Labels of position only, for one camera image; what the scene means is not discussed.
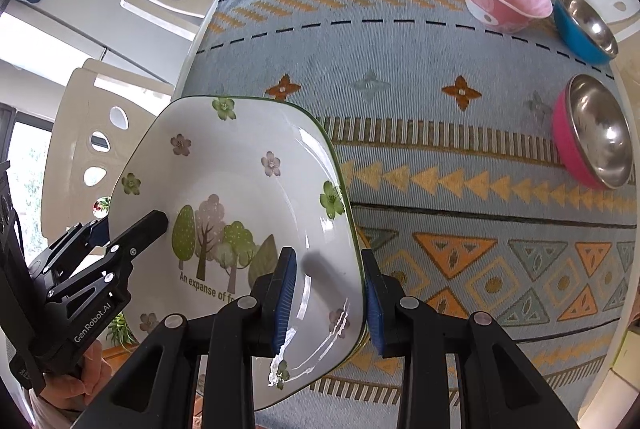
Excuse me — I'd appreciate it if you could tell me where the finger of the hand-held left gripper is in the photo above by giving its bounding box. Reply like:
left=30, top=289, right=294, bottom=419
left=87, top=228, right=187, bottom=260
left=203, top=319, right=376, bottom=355
left=45, top=209, right=170, bottom=310
left=27, top=218, right=110, bottom=282

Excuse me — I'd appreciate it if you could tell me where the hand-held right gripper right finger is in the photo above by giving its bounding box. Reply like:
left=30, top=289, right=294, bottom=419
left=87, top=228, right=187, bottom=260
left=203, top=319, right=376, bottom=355
left=360, top=248, right=558, bottom=429

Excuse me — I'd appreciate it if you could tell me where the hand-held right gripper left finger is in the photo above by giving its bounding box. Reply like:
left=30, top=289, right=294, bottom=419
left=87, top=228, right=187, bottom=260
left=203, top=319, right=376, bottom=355
left=89, top=246, right=298, bottom=429

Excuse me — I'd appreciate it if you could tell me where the large hexagonal tree-print plate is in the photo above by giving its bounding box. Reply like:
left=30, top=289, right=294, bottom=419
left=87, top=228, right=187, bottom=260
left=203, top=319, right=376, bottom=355
left=107, top=95, right=369, bottom=412

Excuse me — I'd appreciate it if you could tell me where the pink steel bowl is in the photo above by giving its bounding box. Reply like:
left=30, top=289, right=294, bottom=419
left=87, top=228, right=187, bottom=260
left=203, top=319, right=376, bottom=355
left=551, top=74, right=635, bottom=191

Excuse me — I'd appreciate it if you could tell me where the blue steel bowl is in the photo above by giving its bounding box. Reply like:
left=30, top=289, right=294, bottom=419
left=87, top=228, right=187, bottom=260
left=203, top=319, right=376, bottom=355
left=552, top=0, right=620, bottom=65

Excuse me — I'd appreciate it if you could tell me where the person's left hand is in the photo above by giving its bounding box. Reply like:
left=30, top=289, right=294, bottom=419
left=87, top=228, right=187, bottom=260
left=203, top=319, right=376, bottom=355
left=29, top=338, right=108, bottom=414

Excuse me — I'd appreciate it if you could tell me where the green potted plant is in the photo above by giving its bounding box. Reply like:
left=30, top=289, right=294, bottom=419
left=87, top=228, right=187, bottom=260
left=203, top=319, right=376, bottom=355
left=105, top=314, right=138, bottom=350

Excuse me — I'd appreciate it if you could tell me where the grey patterned table mat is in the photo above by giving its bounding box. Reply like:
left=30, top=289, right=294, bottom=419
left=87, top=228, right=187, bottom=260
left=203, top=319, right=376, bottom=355
left=172, top=0, right=640, bottom=429

